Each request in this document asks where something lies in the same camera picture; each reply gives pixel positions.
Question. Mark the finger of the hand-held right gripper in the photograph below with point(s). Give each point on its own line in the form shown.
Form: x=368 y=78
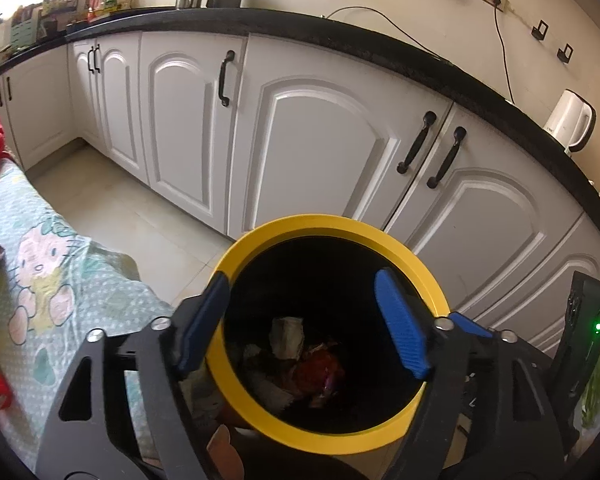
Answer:
x=472 y=324

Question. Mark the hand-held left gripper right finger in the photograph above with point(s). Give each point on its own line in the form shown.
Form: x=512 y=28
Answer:
x=400 y=325

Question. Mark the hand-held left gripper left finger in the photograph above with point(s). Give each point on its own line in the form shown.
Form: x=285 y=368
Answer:
x=205 y=320

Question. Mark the white tissue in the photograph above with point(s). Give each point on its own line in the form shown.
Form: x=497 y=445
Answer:
x=287 y=337

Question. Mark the white paper scrap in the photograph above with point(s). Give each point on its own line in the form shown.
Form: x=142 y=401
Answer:
x=270 y=392

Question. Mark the yellow rimmed trash bin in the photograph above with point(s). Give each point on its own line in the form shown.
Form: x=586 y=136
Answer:
x=330 y=225

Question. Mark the cartoon printed blanket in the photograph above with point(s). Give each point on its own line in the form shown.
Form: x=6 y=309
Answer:
x=55 y=285

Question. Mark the white electric kettle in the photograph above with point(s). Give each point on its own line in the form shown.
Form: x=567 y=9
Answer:
x=567 y=120

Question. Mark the white base cabinets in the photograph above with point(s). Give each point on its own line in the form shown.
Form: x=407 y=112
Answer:
x=320 y=150

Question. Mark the black kitchen countertop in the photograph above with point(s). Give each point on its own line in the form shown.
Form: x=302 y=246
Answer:
x=380 y=47

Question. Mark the row of condiment bottles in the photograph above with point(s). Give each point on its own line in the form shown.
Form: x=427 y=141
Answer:
x=107 y=0

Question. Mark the pale green container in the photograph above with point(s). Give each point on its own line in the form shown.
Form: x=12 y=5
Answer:
x=25 y=30

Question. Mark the black wall hook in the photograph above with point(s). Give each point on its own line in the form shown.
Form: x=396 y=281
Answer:
x=565 y=54
x=540 y=30

